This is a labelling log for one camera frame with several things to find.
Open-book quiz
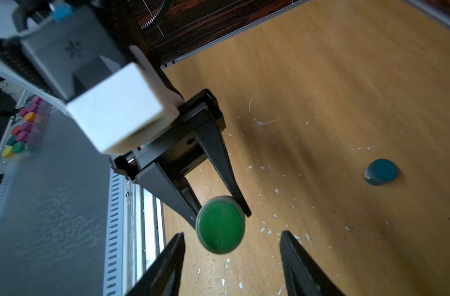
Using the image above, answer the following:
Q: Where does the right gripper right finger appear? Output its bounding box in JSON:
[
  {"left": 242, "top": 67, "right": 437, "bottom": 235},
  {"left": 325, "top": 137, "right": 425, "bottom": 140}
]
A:
[{"left": 279, "top": 231, "right": 343, "bottom": 296}]

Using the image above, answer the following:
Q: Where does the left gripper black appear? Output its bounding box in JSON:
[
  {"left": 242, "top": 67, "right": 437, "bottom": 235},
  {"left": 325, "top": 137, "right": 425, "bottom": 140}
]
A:
[{"left": 109, "top": 89, "right": 252, "bottom": 229}]

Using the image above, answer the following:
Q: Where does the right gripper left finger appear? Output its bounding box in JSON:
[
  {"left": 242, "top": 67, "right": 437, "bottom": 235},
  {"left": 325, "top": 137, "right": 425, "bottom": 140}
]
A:
[{"left": 126, "top": 233, "right": 186, "bottom": 296}]

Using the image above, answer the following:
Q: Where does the green paint jar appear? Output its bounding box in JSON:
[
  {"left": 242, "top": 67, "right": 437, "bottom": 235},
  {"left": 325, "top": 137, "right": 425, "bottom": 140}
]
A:
[{"left": 195, "top": 196, "right": 245, "bottom": 255}]

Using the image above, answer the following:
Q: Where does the blue paint jar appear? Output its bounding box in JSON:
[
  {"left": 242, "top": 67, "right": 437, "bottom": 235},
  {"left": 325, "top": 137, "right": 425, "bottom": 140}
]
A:
[{"left": 363, "top": 159, "right": 398, "bottom": 186}]

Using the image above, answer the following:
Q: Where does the tray of coloured paint pots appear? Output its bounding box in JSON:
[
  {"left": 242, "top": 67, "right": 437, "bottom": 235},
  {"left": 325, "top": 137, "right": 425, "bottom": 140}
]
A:
[{"left": 1, "top": 96, "right": 51, "bottom": 162}]

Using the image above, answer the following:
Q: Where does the front aluminium rail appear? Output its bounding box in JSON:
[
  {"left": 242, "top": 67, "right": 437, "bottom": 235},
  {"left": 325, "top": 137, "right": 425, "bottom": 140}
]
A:
[{"left": 103, "top": 171, "right": 165, "bottom": 296}]

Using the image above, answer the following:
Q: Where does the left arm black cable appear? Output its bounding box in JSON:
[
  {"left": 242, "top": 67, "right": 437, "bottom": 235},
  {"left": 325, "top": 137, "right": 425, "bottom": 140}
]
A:
[{"left": 139, "top": 0, "right": 174, "bottom": 31}]

